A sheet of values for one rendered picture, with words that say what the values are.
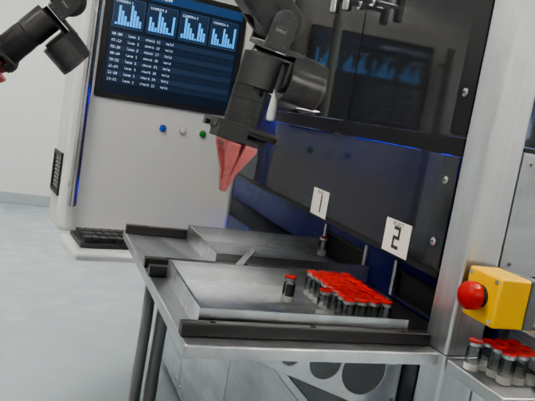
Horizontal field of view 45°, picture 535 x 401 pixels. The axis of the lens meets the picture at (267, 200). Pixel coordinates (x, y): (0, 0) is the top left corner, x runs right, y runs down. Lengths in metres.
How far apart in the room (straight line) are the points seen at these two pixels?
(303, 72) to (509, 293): 0.42
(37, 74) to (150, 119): 4.57
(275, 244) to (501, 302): 0.76
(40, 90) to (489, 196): 5.60
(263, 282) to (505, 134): 0.51
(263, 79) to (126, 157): 0.94
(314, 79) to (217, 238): 0.67
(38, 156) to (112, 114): 4.62
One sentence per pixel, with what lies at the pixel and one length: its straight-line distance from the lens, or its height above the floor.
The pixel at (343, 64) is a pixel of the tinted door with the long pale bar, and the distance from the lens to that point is 1.49.
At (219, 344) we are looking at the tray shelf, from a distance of 0.90.
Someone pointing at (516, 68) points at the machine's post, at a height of 1.32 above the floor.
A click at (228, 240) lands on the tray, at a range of 1.54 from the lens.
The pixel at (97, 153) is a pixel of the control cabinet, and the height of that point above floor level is 1.02.
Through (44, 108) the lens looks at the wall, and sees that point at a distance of 6.35.
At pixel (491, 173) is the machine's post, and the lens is 1.00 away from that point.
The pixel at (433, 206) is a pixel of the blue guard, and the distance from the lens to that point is 1.08.
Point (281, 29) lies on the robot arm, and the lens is 0.91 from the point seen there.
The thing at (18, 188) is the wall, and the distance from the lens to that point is 6.43.
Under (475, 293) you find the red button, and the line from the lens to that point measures 0.94.
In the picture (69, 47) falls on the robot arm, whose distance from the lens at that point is 1.31.
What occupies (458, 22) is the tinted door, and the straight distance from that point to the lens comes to 1.14.
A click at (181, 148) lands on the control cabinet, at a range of 1.85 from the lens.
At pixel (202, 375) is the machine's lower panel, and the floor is 0.30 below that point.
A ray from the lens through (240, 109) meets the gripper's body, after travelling 0.92.
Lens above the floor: 1.20
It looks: 8 degrees down
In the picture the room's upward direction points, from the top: 9 degrees clockwise
